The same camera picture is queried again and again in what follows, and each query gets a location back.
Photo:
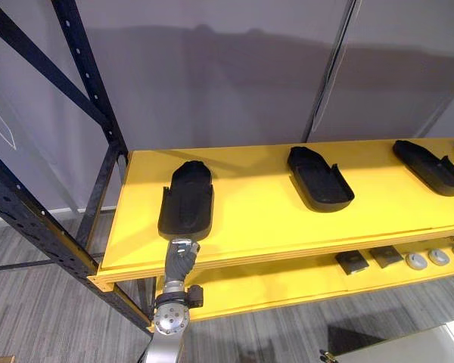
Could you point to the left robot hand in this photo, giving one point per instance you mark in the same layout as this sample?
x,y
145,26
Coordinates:
x,y
179,264

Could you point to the black plastic housing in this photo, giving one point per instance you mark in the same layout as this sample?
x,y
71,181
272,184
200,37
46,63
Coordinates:
x,y
187,200
319,181
427,166

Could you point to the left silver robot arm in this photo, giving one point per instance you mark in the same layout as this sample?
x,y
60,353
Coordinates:
x,y
170,321

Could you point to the yellow shelf board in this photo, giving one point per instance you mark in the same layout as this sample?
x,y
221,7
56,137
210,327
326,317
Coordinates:
x,y
287,287
257,211

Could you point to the black square part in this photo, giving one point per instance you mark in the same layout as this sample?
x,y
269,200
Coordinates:
x,y
351,262
386,257

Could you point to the white storage box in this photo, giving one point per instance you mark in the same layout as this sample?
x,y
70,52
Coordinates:
x,y
420,348

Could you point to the black metal rack frame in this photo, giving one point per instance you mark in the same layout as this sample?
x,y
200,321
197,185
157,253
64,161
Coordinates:
x,y
89,75

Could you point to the silver partition post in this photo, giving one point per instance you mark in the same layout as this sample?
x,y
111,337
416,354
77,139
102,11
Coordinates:
x,y
331,72

